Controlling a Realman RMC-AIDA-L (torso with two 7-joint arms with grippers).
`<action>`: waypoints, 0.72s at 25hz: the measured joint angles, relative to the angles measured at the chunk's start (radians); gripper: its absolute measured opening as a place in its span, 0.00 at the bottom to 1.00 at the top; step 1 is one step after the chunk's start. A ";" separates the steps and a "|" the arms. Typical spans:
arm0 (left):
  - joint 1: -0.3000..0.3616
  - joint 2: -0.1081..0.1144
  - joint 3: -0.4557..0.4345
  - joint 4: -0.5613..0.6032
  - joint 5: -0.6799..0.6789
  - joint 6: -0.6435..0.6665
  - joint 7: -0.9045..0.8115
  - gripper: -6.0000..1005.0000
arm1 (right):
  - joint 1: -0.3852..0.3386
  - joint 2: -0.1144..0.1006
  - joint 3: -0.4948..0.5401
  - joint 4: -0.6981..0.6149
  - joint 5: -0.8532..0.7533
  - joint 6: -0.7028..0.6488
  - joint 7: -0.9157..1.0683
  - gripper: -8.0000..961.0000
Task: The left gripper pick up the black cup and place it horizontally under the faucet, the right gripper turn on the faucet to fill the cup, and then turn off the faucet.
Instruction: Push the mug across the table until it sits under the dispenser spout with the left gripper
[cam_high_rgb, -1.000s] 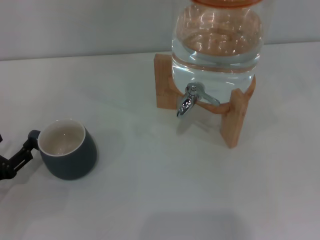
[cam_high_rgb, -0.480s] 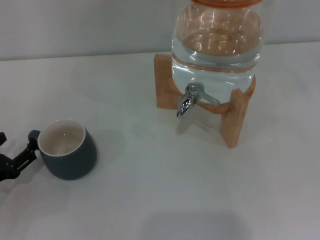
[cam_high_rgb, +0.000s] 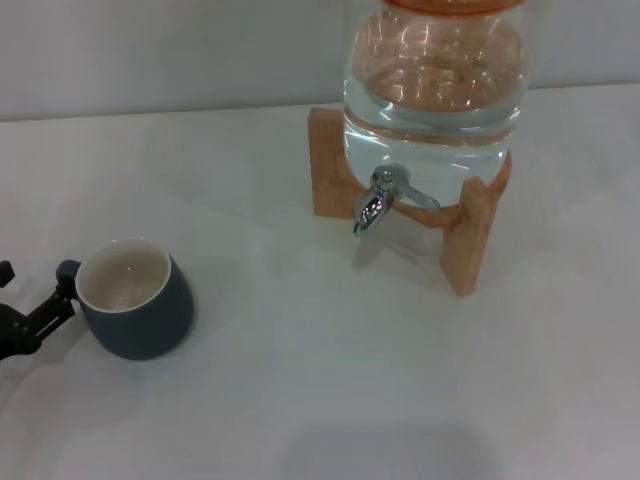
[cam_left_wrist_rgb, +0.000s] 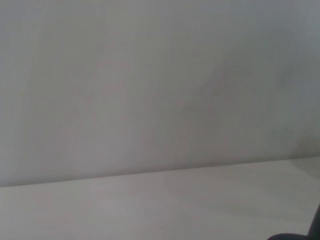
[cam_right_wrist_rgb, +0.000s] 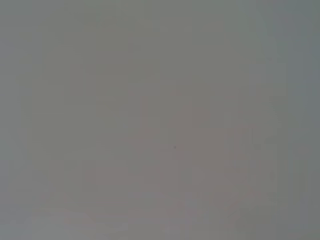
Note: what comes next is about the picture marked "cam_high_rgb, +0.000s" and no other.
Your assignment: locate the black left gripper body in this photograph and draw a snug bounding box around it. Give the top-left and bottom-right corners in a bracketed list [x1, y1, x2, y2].
[0, 301, 32, 359]

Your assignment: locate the black ceramic cup white inside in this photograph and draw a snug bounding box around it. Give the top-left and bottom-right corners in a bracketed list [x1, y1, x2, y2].
[55, 238, 196, 362]

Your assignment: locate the chrome faucet with lever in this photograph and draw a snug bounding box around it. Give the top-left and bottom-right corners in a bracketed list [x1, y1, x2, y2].
[352, 163, 442, 236]

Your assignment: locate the wooden dispenser stand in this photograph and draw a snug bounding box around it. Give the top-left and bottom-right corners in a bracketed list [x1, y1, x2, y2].
[307, 106, 514, 299]

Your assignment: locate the glass water dispenser jar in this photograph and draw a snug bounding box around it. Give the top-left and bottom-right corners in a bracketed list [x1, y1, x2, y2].
[342, 0, 530, 209]

